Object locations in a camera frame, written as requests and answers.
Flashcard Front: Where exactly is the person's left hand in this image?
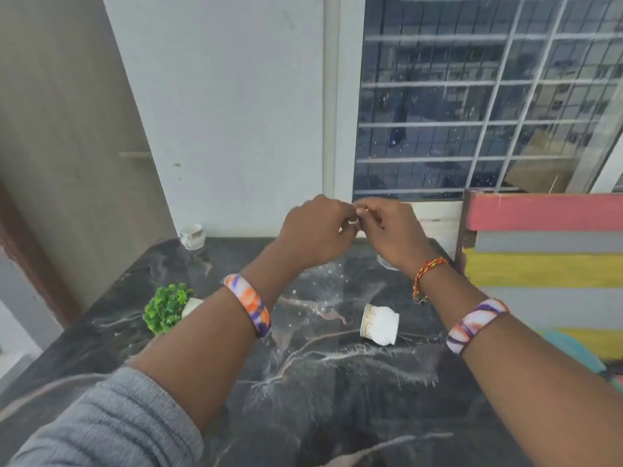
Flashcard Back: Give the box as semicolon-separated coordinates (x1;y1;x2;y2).
276;194;361;273

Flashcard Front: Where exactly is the person's right hand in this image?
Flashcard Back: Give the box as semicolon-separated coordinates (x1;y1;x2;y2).
354;198;437;279

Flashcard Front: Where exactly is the person's right forearm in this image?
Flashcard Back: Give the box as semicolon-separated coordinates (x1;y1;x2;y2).
414;267;623;467

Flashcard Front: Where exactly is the person's left forearm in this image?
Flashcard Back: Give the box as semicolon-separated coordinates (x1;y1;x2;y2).
126;250;305;433

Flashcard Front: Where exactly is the white cup with gold rim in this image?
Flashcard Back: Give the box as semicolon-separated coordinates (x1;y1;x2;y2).
360;303;400;347

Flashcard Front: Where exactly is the purple orange wristband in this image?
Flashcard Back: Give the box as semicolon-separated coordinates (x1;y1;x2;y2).
446;299;510;355
221;274;272;338

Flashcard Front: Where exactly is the white mug with striped print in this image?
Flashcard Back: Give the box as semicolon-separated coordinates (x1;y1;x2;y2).
178;224;206;251

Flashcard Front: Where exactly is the window with white grille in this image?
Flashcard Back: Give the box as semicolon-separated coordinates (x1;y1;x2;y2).
324;0;623;202

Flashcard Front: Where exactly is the small green potted plant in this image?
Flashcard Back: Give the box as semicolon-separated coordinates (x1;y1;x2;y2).
143;283;204;335

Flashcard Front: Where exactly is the teal cloth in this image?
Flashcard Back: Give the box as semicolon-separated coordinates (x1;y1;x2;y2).
540;329;623;392

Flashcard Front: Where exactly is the grey sleeve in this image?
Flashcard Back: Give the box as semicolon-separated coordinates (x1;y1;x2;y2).
0;367;204;467

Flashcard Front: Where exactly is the red yellow thread bracelet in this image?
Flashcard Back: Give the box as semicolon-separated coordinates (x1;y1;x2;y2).
413;257;449;305

